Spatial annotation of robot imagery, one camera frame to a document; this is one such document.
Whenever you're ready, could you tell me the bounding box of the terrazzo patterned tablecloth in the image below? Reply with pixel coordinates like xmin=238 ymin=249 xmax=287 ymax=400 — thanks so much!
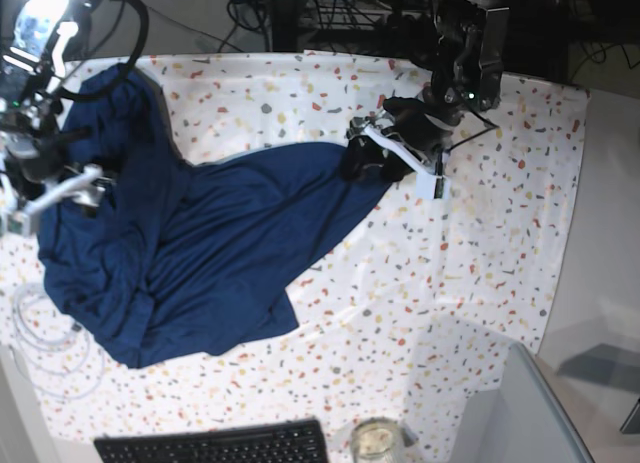
xmin=1 ymin=75 xmax=589 ymax=462

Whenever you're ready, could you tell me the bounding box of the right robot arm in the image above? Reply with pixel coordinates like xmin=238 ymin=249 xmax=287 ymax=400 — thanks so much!
xmin=1 ymin=0 xmax=149 ymax=184

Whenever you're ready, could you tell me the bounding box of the grey monitor edge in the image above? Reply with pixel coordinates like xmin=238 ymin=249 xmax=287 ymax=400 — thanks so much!
xmin=450 ymin=343 xmax=593 ymax=463

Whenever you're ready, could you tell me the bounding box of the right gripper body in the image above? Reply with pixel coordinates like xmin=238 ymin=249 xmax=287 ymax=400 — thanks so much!
xmin=7 ymin=125 xmax=92 ymax=188

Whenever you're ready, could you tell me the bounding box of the blue t-shirt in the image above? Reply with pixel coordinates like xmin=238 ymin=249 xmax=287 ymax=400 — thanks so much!
xmin=37 ymin=73 xmax=389 ymax=369

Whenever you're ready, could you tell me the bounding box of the black power strip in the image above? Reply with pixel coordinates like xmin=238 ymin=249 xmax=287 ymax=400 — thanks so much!
xmin=299 ymin=2 xmax=441 ymax=34

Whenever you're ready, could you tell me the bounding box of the black keyboard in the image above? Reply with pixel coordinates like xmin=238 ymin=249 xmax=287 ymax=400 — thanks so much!
xmin=94 ymin=419 xmax=329 ymax=463

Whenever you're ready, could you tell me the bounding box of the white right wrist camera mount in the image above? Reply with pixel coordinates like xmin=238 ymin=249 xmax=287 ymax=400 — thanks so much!
xmin=1 ymin=164 xmax=114 ymax=238

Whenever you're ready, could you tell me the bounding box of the coiled white cable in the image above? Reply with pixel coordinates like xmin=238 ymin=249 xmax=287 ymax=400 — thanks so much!
xmin=9 ymin=281 xmax=106 ymax=402

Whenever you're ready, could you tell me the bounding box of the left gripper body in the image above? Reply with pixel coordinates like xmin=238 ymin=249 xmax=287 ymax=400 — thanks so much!
xmin=383 ymin=97 xmax=460 ymax=156

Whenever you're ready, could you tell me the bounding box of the glass jar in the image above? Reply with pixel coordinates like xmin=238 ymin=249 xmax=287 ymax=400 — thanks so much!
xmin=350 ymin=418 xmax=405 ymax=463

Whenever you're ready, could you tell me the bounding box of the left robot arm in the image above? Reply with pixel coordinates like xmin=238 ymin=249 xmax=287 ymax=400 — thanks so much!
xmin=383 ymin=0 xmax=510 ymax=160

